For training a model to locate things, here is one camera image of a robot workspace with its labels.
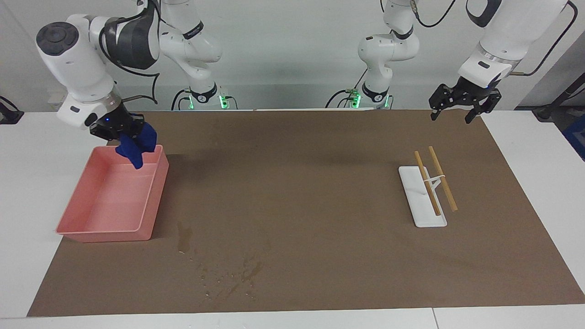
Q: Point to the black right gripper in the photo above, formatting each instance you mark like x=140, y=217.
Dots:
x=109, y=121

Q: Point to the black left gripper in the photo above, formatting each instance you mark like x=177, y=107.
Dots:
x=473, y=89

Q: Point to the blue towel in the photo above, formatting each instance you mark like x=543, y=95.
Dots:
x=137, y=146

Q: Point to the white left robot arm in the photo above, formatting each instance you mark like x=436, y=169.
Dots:
x=502, y=41

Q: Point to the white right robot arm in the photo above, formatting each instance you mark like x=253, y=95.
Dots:
x=82, y=59

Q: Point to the white towel rack base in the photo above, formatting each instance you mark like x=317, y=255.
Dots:
x=422, y=210

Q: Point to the spilled water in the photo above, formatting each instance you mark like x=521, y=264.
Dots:
x=183, y=237

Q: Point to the pink plastic bin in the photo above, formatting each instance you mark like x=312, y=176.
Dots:
x=109, y=205

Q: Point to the wooden rack rod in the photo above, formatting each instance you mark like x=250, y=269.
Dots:
x=429, y=187
x=445, y=185

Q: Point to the black stand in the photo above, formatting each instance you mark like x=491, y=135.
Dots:
x=555, y=107

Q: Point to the blue crate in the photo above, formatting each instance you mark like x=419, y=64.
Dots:
x=577, y=137

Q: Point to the brown table mat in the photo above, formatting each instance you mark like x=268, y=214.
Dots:
x=311, y=205

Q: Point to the black clamp mount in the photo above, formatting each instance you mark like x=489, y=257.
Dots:
x=9, y=114

